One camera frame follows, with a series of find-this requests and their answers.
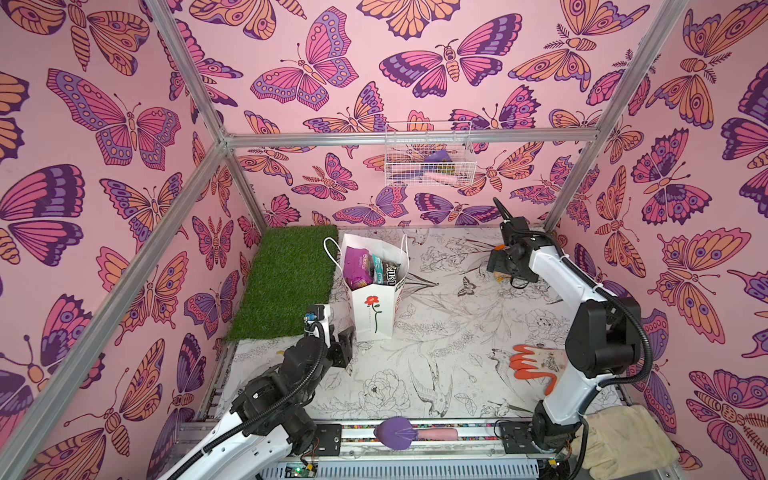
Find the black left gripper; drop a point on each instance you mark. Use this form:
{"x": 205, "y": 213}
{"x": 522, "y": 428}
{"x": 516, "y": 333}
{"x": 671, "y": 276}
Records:
{"x": 342, "y": 350}

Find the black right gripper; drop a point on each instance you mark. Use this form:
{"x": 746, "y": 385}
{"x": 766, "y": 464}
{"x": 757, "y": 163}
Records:
{"x": 512, "y": 234}

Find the purple blackcurrant candy bag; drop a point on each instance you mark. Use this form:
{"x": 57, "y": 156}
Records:
{"x": 358, "y": 268}

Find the teal mint candy bag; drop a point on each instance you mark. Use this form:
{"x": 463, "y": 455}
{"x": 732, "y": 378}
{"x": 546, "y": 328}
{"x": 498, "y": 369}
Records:
{"x": 378, "y": 271}

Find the brown chocolate candy packet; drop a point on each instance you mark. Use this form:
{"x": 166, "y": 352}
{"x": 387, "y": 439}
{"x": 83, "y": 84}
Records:
{"x": 390, "y": 271}

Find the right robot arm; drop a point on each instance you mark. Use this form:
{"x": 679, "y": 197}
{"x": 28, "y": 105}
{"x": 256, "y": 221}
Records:
{"x": 606, "y": 344}

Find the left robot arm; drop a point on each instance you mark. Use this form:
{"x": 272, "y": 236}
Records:
{"x": 268, "y": 421}

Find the white floral paper bag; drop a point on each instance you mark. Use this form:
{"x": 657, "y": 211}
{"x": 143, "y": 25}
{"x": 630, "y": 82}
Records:
{"x": 373, "y": 308}

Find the green artificial grass mat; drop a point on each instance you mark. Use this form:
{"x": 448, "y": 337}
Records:
{"x": 290, "y": 272}

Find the purple pink silicone spatula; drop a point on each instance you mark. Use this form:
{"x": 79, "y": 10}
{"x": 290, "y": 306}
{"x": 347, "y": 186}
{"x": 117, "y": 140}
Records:
{"x": 398, "y": 433}

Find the beige leather glove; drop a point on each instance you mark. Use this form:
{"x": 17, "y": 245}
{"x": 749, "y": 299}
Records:
{"x": 623, "y": 441}

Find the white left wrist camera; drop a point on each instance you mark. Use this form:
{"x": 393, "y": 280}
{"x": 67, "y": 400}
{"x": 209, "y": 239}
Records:
{"x": 321, "y": 321}

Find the clear wall basket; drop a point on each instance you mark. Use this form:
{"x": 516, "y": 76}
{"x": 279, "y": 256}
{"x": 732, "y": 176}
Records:
{"x": 429, "y": 157}

